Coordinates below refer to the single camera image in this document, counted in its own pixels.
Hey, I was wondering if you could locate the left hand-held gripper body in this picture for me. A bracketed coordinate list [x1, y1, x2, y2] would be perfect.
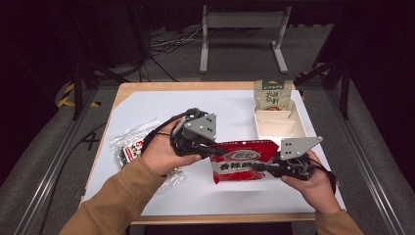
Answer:
[169, 108, 218, 160]

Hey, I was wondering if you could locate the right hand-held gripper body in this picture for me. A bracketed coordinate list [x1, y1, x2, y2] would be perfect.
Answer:
[273, 136, 324, 181]

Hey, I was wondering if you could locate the red snack packet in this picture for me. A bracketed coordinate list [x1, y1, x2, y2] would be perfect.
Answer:
[209, 139, 281, 185]

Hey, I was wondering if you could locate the cream divided box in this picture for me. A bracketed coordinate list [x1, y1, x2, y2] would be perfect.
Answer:
[253, 97, 309, 147]

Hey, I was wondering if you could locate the beige green snack packet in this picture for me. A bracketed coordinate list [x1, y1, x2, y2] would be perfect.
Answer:
[253, 79, 295, 113]

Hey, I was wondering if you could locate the clear packet of dark snacks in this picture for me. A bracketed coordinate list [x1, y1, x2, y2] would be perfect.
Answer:
[109, 117, 188, 194]

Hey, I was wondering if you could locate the person's left hand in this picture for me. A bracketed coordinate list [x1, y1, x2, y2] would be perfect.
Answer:
[140, 118, 203, 178]

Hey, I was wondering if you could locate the person's right hand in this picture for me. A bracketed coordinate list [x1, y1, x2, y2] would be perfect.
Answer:
[280, 149, 343, 215]

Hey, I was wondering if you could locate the white sheet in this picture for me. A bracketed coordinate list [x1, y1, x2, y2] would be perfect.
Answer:
[81, 89, 347, 217]

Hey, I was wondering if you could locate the black metal stand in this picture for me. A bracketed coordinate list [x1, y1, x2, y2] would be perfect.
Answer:
[293, 48, 352, 120]
[69, 6, 132, 121]

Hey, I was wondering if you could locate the white metal stand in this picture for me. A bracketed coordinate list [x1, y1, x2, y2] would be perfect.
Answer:
[199, 4, 293, 74]

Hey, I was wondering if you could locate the yellow black floor tape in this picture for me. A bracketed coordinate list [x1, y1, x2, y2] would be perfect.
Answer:
[57, 82, 102, 109]

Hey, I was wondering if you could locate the left hand-held gripper cable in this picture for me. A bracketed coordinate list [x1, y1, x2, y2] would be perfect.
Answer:
[141, 108, 201, 155]

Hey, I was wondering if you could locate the hand-held gripper cable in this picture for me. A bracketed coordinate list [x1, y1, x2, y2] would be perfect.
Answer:
[141, 108, 201, 155]
[312, 164, 338, 194]

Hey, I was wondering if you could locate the right hand-held gripper cable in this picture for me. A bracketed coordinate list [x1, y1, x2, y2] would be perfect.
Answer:
[312, 164, 338, 194]

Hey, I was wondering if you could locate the aluminium rail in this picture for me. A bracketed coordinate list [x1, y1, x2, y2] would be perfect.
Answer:
[13, 87, 99, 235]
[326, 88, 407, 235]

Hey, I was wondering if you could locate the bundle of floor cables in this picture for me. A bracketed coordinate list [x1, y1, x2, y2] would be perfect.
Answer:
[149, 26, 204, 55]

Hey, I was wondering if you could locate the black floor cable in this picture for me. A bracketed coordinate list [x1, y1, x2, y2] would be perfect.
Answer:
[38, 121, 108, 235]

